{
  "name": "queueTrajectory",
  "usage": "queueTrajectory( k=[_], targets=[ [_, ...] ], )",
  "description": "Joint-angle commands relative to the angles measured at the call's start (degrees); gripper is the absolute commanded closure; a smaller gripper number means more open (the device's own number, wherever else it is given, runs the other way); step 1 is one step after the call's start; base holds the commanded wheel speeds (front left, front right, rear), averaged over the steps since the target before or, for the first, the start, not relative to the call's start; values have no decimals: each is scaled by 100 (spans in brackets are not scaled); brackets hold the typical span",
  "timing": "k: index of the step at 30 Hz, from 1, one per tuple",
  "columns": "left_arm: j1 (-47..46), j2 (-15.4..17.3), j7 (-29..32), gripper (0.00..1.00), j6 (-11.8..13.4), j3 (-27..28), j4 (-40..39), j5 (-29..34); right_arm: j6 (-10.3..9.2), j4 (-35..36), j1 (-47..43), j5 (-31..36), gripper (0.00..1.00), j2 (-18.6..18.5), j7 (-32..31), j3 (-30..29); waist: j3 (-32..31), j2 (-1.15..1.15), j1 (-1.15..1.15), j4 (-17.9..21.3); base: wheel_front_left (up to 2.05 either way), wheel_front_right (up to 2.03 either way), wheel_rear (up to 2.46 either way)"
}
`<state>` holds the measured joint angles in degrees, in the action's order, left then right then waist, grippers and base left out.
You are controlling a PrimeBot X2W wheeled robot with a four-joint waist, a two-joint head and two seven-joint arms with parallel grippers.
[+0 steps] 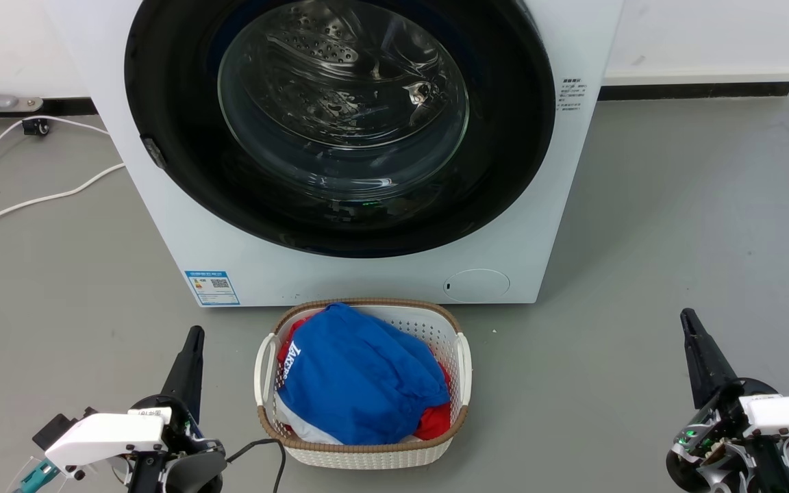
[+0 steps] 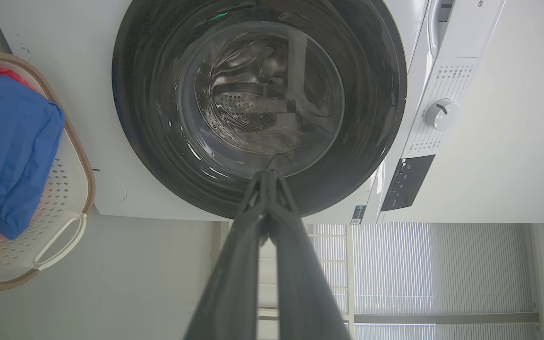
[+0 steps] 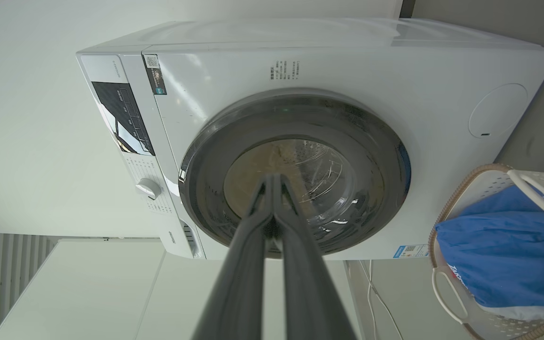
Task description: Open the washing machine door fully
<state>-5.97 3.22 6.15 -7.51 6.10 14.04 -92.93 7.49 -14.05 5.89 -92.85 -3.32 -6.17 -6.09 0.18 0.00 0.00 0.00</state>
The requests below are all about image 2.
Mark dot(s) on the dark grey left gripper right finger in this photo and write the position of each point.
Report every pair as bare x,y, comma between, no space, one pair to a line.
305,283

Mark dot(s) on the white front-load washing machine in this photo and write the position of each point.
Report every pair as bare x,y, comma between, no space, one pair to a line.
64,38

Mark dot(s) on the black display panel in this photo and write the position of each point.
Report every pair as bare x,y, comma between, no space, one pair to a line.
406,182

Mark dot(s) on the small energy label sticker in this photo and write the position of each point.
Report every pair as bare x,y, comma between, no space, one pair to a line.
358,215

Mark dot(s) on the white pleated window blind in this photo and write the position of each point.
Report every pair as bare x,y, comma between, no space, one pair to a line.
395,269

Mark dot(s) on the white perforated laundry basket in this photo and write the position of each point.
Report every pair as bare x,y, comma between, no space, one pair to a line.
62,198

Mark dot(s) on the grey round washer door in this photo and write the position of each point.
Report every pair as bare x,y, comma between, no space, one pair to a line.
149,118

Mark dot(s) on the white detergent drawer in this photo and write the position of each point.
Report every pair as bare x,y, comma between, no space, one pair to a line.
439,26

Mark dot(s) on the blue garment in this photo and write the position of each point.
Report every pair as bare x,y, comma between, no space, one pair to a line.
12,151

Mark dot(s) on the round white filter cover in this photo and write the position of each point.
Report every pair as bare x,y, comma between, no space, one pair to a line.
110,186

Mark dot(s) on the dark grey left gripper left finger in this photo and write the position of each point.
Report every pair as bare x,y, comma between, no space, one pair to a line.
234,274

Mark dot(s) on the white program dial knob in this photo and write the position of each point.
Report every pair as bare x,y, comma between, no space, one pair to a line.
442,114

